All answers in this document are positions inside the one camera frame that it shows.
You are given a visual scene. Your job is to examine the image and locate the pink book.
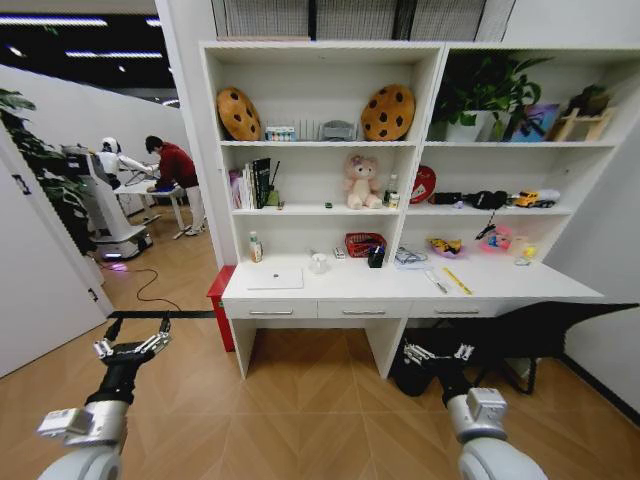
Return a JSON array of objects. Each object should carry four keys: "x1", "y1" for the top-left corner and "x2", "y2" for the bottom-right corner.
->
[{"x1": 228, "y1": 168, "x2": 246, "y2": 210}]

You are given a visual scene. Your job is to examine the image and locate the black floor strip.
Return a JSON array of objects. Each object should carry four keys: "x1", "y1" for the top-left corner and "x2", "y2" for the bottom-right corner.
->
[{"x1": 107, "y1": 309, "x2": 216, "y2": 321}]

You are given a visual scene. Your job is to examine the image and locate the window blinds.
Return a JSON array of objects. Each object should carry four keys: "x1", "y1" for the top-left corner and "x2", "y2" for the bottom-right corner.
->
[{"x1": 209, "y1": 0, "x2": 516, "y2": 42}]

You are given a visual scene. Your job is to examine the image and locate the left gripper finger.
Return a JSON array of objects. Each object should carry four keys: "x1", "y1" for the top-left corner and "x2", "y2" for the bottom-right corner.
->
[
  {"x1": 139, "y1": 311, "x2": 174, "y2": 355},
  {"x1": 93, "y1": 319, "x2": 124, "y2": 359}
]

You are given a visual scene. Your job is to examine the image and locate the white desk drawer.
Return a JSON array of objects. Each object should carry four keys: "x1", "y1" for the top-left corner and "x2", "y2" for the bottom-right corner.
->
[
  {"x1": 409, "y1": 299, "x2": 507, "y2": 319},
  {"x1": 223, "y1": 299, "x2": 319, "y2": 321},
  {"x1": 316, "y1": 299, "x2": 414, "y2": 321}
]

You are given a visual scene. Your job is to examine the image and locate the black pouch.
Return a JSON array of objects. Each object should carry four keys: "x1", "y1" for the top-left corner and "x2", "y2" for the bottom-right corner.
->
[{"x1": 462, "y1": 189, "x2": 509, "y2": 210}]

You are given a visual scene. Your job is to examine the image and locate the blue purple painting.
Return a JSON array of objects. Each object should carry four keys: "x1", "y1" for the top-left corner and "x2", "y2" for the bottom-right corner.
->
[{"x1": 509, "y1": 103, "x2": 561, "y2": 143}]

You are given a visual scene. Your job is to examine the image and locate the green potted plant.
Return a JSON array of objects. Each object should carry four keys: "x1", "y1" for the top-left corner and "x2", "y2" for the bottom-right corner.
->
[{"x1": 432, "y1": 52, "x2": 554, "y2": 144}]

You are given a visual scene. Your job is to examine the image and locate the white wheeled robot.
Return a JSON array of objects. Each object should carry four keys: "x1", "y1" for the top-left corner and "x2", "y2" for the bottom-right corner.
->
[{"x1": 62, "y1": 137, "x2": 161, "y2": 261}]

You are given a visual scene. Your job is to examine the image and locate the white desk with shelves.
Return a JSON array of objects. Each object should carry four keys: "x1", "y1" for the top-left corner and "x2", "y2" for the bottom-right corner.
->
[{"x1": 198, "y1": 40, "x2": 640, "y2": 381}]

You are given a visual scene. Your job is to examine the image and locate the silver utility knife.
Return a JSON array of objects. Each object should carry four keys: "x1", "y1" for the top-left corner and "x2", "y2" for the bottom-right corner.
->
[{"x1": 424, "y1": 269, "x2": 449, "y2": 294}]

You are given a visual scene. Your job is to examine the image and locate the white standing table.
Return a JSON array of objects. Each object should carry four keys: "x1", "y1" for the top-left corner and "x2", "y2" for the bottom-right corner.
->
[{"x1": 113, "y1": 177, "x2": 194, "y2": 239}]

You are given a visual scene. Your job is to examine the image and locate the small wooden easel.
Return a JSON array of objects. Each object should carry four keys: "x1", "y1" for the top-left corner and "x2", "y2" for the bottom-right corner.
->
[{"x1": 544, "y1": 106, "x2": 616, "y2": 143}]

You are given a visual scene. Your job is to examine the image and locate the chocolate chip cookie pillow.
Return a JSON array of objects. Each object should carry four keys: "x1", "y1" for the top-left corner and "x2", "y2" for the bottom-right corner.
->
[
  {"x1": 215, "y1": 87, "x2": 263, "y2": 142},
  {"x1": 360, "y1": 83, "x2": 417, "y2": 142}
]

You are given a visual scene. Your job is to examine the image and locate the red cabinet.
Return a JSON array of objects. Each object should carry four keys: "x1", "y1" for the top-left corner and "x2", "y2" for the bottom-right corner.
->
[{"x1": 206, "y1": 264, "x2": 237, "y2": 353}]

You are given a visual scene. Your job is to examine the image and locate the yellow white toy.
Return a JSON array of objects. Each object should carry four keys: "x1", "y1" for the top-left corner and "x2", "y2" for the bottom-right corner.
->
[{"x1": 512, "y1": 234, "x2": 540, "y2": 266}]

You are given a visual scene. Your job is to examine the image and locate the papers with cable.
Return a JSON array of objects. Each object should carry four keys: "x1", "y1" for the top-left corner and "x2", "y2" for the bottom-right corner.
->
[{"x1": 393, "y1": 245, "x2": 430, "y2": 271}]

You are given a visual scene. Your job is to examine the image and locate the white laptop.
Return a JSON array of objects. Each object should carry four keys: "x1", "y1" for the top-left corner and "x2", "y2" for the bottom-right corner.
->
[{"x1": 247, "y1": 265, "x2": 305, "y2": 291}]

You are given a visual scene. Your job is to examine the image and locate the small dark plant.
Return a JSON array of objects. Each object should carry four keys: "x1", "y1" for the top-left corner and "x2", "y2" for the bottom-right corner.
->
[{"x1": 567, "y1": 83, "x2": 611, "y2": 117}]

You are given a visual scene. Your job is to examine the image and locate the pink plush toy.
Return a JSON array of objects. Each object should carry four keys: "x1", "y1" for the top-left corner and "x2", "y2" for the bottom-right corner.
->
[{"x1": 343, "y1": 153, "x2": 384, "y2": 210}]

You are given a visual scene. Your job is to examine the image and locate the white books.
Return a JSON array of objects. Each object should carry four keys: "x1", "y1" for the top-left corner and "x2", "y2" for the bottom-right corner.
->
[{"x1": 242, "y1": 162, "x2": 257, "y2": 210}]

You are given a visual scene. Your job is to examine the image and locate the black floor cable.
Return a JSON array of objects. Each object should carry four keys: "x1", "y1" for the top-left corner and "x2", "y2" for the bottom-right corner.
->
[{"x1": 97, "y1": 259, "x2": 214, "y2": 314}]

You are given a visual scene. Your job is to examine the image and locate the red round tin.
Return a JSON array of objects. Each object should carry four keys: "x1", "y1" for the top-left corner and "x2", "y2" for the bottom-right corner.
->
[{"x1": 409, "y1": 164, "x2": 437, "y2": 205}]

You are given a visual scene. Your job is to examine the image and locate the white door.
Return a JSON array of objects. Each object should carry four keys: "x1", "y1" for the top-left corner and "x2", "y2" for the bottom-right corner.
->
[{"x1": 0, "y1": 124, "x2": 115, "y2": 379}]

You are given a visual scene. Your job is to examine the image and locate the red mesh basket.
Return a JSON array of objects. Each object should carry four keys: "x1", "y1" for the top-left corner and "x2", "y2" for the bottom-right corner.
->
[{"x1": 344, "y1": 231, "x2": 388, "y2": 260}]

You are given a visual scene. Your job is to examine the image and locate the black chair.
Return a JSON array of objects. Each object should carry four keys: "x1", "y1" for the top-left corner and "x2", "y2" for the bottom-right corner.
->
[{"x1": 389, "y1": 302, "x2": 639, "y2": 396}]

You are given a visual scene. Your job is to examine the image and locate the purple plate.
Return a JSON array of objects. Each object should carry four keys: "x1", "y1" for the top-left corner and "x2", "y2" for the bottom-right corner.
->
[{"x1": 429, "y1": 244, "x2": 470, "y2": 260}]

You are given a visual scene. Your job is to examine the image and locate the yellow toy truck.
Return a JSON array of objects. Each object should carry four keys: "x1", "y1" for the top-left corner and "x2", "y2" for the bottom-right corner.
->
[{"x1": 513, "y1": 189, "x2": 556, "y2": 209}]

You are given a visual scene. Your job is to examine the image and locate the reed diffuser bottle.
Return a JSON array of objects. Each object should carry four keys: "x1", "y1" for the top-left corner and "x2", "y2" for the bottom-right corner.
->
[{"x1": 266, "y1": 160, "x2": 281, "y2": 207}]

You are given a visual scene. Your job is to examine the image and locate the white ribbed holder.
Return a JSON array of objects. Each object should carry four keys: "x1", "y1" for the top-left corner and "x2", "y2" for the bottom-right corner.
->
[{"x1": 295, "y1": 118, "x2": 321, "y2": 142}]

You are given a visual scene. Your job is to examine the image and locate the yellow ruler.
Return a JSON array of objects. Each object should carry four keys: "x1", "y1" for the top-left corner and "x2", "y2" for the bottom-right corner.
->
[{"x1": 442, "y1": 267, "x2": 473, "y2": 296}]

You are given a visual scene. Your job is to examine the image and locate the large green leafy plant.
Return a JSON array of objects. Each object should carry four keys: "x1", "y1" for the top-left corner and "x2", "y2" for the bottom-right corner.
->
[{"x1": 0, "y1": 88, "x2": 99, "y2": 256}]

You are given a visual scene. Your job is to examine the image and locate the black hanging clip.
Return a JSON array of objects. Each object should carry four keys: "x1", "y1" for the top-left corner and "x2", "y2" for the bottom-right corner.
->
[{"x1": 474, "y1": 209, "x2": 499, "y2": 240}]

